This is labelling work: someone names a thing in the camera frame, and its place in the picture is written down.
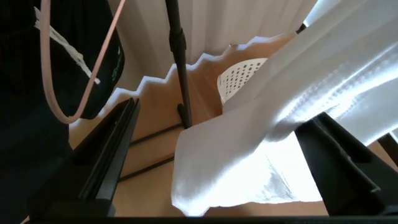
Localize black shorts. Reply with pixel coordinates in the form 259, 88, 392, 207
0, 0, 126, 224

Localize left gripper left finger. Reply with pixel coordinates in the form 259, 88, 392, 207
27, 98, 141, 218

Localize beige curtain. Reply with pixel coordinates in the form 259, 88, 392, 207
107, 0, 318, 91

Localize pink clothes hanger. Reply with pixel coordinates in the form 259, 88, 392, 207
39, 0, 127, 124

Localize white laundry basket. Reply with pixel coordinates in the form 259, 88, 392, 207
216, 57, 269, 105

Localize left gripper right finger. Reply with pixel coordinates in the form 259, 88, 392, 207
294, 111, 398, 216

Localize black clothes rack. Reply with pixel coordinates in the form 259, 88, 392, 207
118, 0, 193, 183

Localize white garment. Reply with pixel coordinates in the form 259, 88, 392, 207
170, 0, 398, 217

